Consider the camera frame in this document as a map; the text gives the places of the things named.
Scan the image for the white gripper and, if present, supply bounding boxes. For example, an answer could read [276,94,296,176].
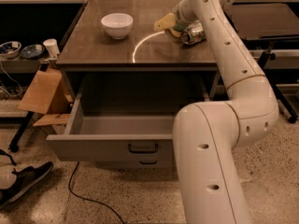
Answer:
[154,0,197,32]

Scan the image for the green yellow sponge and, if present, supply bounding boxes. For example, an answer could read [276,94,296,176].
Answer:
[169,25,186,38]

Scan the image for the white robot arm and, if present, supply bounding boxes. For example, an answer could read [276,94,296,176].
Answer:
[154,0,278,224]

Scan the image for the grey drawer cabinet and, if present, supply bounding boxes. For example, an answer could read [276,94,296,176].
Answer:
[56,0,228,170]

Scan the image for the open grey top drawer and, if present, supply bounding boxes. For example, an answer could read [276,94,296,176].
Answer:
[48,72,208,161]

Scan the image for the lower grey drawer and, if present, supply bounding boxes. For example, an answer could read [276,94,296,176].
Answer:
[96,160,173,169]

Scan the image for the crushed green white can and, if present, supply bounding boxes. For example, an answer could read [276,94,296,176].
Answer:
[181,21,206,45]

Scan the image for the white ceramic bowl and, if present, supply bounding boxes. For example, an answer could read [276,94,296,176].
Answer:
[101,13,134,39]

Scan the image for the white paper cup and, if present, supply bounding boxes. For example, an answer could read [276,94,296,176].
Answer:
[43,38,60,58]

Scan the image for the blue plate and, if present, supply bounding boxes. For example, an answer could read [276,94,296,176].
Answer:
[21,44,45,60]

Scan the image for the brown cardboard box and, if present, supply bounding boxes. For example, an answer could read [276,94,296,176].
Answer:
[18,68,73,127]

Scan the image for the black sneaker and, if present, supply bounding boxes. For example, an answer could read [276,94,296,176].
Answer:
[0,161,53,209]

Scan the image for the black top drawer handle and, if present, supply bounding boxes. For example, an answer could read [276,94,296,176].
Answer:
[128,144,159,154]

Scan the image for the black drawer handle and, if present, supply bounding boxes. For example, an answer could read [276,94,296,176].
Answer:
[140,161,157,165]
[128,144,159,154]

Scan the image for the black lower drawer handle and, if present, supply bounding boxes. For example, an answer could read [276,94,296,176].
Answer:
[140,161,157,165]

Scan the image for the black floor cable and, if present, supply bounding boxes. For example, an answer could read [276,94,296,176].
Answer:
[67,161,126,224]

